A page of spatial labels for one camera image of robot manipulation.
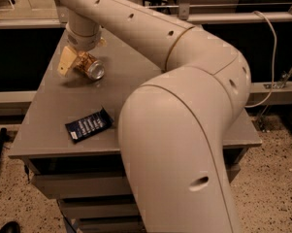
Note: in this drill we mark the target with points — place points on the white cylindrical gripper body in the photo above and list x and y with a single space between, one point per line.
82 42

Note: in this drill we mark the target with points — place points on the orange soda can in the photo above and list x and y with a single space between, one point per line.
91 66

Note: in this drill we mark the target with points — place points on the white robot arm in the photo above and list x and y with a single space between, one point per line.
171 128

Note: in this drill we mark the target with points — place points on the blue snack bar wrapper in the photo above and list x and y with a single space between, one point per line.
88 126

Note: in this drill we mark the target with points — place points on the grey drawer cabinet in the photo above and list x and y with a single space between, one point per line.
43 142

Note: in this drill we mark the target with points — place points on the top grey drawer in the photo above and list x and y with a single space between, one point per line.
82 185

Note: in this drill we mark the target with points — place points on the grey drawer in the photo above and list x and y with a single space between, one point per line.
103 206
116 224
82 185

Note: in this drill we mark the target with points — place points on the middle grey drawer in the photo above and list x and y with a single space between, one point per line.
103 206

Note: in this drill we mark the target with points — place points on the bottom grey drawer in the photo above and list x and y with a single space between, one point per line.
116 224

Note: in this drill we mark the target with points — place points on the black shoe tip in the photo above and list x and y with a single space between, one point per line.
10 227

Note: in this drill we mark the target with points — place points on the grey metal railing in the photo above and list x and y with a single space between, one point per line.
249 15

